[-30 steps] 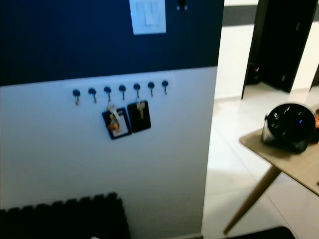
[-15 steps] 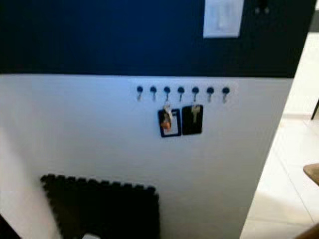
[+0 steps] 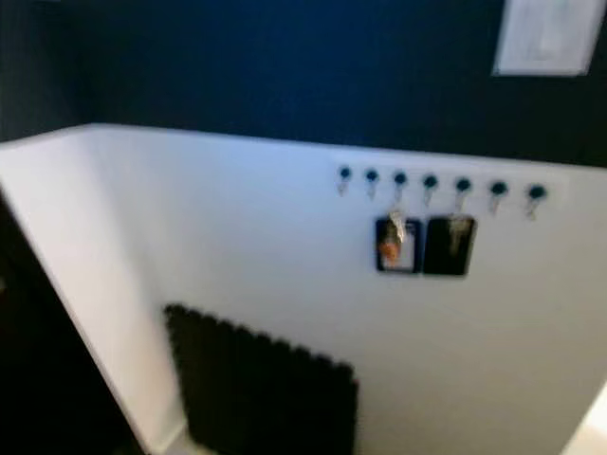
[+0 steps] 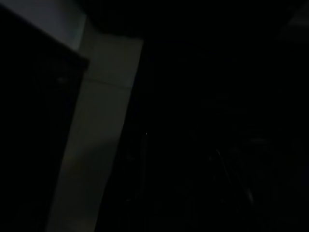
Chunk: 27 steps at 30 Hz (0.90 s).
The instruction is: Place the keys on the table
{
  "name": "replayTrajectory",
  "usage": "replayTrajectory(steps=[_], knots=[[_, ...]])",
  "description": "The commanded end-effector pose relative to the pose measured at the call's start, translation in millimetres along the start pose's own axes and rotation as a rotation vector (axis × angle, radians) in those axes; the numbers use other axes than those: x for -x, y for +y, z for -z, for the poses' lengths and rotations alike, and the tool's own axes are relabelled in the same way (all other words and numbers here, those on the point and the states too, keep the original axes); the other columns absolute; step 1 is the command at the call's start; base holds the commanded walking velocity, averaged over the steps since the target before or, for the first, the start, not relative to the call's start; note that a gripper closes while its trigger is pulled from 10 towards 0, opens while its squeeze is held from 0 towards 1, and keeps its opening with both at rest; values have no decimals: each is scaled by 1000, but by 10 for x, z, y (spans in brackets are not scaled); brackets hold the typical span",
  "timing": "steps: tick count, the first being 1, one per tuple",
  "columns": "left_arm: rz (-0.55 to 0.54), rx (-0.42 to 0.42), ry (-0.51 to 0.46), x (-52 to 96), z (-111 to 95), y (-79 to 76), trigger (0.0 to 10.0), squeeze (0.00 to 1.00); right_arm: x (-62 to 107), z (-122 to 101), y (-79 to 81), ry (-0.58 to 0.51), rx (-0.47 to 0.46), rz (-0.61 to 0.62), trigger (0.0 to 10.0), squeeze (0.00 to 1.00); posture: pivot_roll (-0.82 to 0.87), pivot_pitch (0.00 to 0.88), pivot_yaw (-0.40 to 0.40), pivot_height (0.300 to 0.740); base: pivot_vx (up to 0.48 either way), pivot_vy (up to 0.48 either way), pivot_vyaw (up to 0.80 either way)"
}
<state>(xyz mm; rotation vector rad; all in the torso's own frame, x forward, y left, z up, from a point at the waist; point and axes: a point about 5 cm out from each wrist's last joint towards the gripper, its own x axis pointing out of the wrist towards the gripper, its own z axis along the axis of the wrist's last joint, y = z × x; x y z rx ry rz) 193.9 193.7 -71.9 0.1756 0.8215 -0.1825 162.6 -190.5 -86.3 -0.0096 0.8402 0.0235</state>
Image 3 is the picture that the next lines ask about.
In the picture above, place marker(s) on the keys with orange charm tag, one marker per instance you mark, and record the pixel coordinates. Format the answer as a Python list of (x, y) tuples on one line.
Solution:
[(398, 248)]

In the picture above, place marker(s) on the dark door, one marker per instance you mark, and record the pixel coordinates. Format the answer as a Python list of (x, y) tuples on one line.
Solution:
[(52, 370)]

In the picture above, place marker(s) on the black foam puzzle mat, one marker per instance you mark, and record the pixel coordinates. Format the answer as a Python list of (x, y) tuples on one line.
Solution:
[(261, 389)]

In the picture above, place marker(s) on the dark green knob metal hook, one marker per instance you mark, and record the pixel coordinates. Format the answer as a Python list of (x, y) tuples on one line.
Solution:
[(537, 191), (498, 188), (344, 173), (463, 184), (430, 180), (371, 175), (399, 177)]

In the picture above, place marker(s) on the silver key with black tag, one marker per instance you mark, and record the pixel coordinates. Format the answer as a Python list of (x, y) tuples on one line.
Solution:
[(449, 251)]

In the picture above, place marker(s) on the white wall hook rack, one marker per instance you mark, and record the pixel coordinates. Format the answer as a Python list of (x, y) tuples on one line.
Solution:
[(417, 164)]

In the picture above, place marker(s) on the white wall switch plate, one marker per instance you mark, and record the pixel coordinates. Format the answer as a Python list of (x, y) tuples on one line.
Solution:
[(545, 33)]

